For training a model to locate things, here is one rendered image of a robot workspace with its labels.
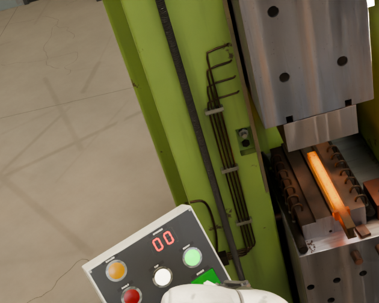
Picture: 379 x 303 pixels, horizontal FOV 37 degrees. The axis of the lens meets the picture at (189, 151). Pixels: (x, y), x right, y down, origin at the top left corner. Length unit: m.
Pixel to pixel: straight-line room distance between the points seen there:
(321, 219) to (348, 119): 0.36
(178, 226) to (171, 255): 0.08
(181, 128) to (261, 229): 0.50
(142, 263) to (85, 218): 2.12
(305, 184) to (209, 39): 0.64
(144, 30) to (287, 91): 0.40
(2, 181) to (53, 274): 1.19
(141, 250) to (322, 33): 0.74
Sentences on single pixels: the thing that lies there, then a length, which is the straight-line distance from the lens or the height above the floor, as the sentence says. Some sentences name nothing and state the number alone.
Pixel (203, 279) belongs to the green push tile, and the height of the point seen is 1.03.
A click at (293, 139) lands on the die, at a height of 1.31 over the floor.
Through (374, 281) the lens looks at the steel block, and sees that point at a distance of 1.96.
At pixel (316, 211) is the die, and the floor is 0.99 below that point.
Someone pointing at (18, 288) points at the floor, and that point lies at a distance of 3.46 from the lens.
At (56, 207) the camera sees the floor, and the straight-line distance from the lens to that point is 3.87.
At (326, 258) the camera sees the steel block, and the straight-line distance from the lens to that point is 1.81.
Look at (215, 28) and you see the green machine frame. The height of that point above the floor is 1.62.
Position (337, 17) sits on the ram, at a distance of 1.42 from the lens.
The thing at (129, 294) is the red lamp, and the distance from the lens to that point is 1.57.
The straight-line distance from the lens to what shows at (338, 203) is 1.78.
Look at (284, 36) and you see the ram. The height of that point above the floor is 1.61.
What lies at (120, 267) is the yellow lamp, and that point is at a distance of 1.55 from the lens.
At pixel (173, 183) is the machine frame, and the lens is 2.31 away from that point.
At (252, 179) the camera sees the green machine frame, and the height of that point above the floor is 1.09.
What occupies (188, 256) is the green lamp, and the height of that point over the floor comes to 1.10.
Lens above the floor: 2.23
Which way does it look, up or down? 35 degrees down
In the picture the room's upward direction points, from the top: 17 degrees counter-clockwise
